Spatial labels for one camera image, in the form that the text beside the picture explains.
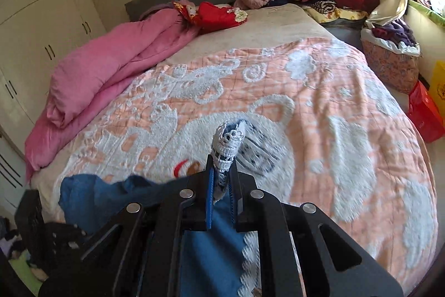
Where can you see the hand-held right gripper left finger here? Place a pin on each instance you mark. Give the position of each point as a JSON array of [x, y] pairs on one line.
[[209, 194]]

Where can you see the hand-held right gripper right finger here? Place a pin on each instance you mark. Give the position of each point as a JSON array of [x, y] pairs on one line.
[[232, 206]]

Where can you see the blue pants with lace trim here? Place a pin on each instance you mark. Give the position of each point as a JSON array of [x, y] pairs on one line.
[[208, 258]]

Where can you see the peach and white printed blanket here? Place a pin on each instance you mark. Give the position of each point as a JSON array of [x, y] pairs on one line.
[[313, 144]]

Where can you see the pink quilt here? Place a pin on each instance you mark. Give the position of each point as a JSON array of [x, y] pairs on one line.
[[104, 60]]

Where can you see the red embroidered pillow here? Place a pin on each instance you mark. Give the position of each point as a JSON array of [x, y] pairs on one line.
[[215, 17]]

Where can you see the black plastic crate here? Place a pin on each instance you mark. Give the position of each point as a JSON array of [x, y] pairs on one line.
[[31, 224]]

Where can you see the mixed clothes heap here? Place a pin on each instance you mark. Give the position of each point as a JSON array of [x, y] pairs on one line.
[[24, 269]]

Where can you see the white slatted cabinet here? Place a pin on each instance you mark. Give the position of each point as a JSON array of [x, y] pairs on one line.
[[10, 171]]

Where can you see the floral laundry basket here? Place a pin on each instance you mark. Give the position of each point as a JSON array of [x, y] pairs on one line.
[[389, 69]]

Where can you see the red paper bag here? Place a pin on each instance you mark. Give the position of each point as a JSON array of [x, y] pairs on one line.
[[424, 116]]

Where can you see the cream wardrobe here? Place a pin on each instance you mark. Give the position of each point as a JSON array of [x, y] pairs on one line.
[[41, 22]]

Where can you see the yellow bag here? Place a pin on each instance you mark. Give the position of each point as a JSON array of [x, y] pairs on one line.
[[438, 83]]

